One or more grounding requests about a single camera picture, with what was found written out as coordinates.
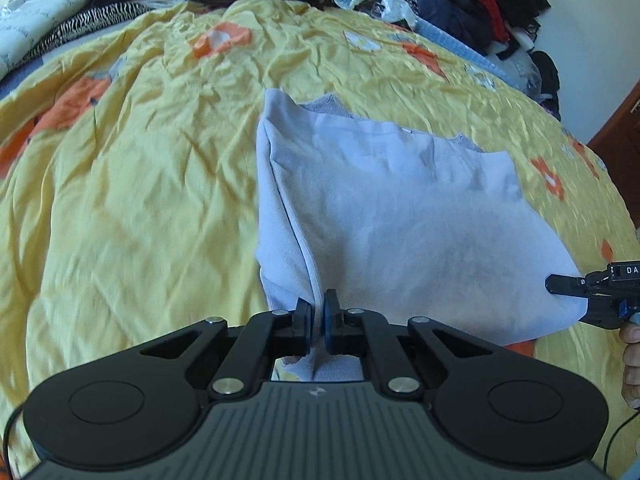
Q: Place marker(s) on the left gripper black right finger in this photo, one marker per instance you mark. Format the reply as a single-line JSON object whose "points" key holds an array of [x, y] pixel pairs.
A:
{"points": [[368, 336]]}

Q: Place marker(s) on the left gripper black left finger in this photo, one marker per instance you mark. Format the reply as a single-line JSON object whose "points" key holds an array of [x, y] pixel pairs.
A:
{"points": [[245, 355]]}

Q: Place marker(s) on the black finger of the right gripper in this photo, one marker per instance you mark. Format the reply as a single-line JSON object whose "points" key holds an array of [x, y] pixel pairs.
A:
{"points": [[566, 285]]}

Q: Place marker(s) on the light lavender lace garment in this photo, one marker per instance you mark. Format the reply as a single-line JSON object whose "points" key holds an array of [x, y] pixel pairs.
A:
{"points": [[402, 223]]}

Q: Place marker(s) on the red and black clothes pile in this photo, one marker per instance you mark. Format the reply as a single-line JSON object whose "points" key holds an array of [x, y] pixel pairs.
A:
{"points": [[505, 32]]}

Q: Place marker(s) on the person's right hand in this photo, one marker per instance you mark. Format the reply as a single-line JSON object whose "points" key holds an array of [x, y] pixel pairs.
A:
{"points": [[630, 335]]}

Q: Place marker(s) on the brown wooden cabinet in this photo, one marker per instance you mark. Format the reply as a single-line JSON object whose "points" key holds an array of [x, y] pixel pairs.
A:
{"points": [[617, 144]]}

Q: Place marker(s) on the yellow floral bed sheet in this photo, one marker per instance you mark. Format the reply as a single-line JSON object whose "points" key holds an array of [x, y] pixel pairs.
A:
{"points": [[128, 175]]}

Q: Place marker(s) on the zebra striped cloth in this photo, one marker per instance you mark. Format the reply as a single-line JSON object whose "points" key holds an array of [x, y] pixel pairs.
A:
{"points": [[82, 24]]}

